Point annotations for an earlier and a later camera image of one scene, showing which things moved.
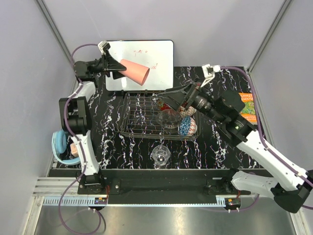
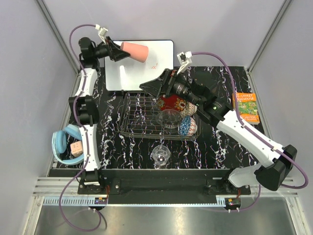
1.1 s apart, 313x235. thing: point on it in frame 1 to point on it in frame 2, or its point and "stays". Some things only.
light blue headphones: x=59 y=142 stays
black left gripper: x=110 y=64 to x=114 y=52
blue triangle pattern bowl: x=185 y=125 stays
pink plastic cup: x=137 y=73 to x=138 y=52
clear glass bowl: x=168 y=118 stays
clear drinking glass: x=161 y=154 stays
